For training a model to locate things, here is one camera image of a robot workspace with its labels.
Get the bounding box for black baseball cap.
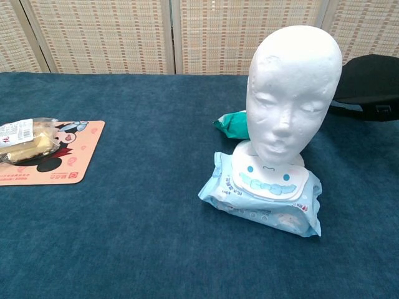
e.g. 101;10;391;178
329;54;399;123

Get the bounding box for white foam mannequin head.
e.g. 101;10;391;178
245;25;343;163

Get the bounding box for green plastic packet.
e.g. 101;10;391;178
213;110;251;140

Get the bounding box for light blue wet wipes pack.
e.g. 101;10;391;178
198;141;322;238

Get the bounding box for dark blue table cloth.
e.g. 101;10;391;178
0;72;399;299

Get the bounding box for pink cartoon mouse pad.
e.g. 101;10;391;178
0;120;106;187

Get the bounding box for woven bamboo folding screen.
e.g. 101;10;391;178
0;0;399;77

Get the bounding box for bread in clear wrapper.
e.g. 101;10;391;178
0;116;60;165

